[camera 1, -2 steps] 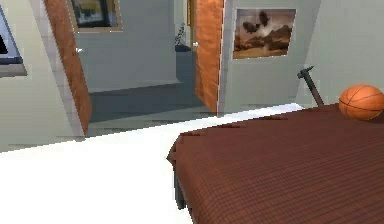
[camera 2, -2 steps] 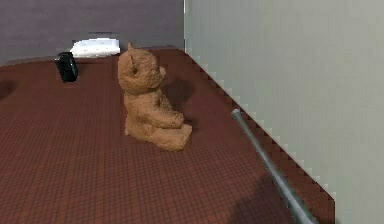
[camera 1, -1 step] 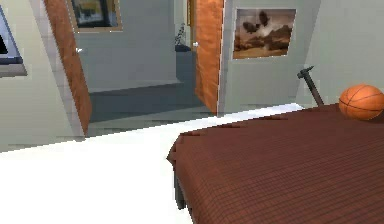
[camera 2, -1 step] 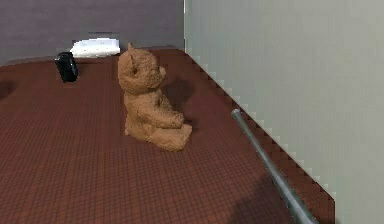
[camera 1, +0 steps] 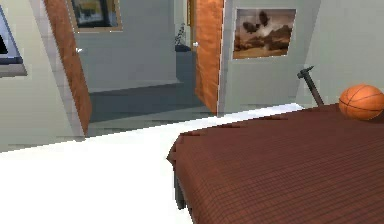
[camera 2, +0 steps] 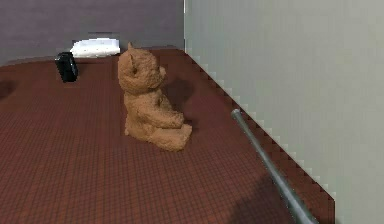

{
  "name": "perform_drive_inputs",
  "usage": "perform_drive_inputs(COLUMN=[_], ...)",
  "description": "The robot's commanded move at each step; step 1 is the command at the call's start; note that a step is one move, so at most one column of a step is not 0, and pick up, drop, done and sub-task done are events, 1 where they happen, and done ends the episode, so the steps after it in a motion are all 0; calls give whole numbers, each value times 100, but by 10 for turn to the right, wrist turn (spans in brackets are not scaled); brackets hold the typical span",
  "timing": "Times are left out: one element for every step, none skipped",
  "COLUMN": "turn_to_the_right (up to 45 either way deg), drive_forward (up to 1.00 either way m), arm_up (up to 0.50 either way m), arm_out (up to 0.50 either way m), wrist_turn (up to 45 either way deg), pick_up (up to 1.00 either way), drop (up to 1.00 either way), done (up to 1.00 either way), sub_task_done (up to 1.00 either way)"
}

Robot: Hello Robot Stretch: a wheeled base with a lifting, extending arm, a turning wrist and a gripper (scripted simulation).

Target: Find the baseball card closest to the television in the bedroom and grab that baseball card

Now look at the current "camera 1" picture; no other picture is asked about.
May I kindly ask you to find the orange basketball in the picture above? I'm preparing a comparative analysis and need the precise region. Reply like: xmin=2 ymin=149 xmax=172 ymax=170
xmin=338 ymin=83 xmax=384 ymax=121

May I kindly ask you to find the bed with brown cover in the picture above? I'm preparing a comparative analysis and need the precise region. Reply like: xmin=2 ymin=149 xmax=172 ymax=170
xmin=166 ymin=103 xmax=384 ymax=224

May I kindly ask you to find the white house plant dark pot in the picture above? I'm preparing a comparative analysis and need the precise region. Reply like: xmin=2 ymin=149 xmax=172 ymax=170
xmin=174 ymin=22 xmax=192 ymax=53

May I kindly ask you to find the orange wooden room door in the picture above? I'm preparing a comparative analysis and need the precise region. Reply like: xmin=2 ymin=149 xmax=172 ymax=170
xmin=43 ymin=0 xmax=93 ymax=136
xmin=194 ymin=0 xmax=225 ymax=115

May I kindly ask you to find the black television set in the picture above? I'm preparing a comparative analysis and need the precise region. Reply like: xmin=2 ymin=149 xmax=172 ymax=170
xmin=0 ymin=4 xmax=29 ymax=79

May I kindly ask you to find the brown framed landscape picture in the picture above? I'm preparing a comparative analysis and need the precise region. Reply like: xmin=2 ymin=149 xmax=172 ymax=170
xmin=232 ymin=7 xmax=297 ymax=61

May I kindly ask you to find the wood framed dark picture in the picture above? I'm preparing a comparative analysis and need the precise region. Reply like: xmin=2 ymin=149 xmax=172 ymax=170
xmin=67 ymin=0 xmax=124 ymax=34

